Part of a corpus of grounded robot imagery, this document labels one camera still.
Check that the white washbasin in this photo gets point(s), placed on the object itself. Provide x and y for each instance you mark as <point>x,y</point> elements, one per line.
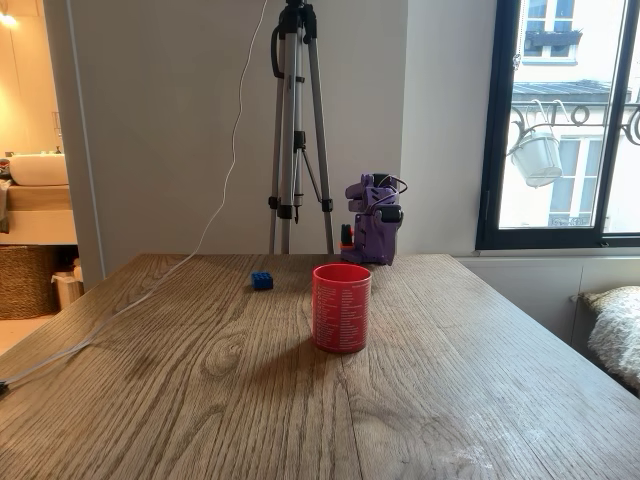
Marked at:
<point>39,169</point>

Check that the silver black camera tripod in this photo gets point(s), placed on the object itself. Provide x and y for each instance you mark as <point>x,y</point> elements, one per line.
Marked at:
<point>295,125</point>

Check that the woven wicker basket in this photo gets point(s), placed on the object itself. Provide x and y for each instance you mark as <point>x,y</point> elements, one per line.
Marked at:
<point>25,282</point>

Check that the orange black table clamp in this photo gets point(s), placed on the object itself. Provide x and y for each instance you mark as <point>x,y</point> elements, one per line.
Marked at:
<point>346,239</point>

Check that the fluffy cream cushion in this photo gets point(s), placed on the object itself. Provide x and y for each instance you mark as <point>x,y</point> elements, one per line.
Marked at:
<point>615,330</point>

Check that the wooden vanity counter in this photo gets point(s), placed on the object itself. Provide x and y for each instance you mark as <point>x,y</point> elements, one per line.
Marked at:
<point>40,210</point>

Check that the black iron scroll railing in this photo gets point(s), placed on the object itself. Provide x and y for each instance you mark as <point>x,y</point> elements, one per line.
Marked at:
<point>580,121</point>

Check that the red cup with white print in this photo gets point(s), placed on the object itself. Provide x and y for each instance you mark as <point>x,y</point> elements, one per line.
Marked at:
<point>341,312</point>

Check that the blue toy brick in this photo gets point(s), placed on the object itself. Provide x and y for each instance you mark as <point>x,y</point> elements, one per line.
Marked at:
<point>262,280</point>

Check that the white hanging flower pot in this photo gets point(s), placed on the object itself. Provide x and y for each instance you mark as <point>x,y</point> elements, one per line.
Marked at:
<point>537,157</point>

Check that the black window frame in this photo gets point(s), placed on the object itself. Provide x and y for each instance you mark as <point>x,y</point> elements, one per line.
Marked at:
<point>492,150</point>

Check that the dark window planter box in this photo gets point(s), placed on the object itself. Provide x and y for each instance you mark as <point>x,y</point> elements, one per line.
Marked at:
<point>552,38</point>

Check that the purple robot arm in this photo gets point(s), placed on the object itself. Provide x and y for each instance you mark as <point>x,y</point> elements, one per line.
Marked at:
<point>376,235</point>

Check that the white small bin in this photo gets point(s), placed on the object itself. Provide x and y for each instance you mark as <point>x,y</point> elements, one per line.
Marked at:
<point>67,290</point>

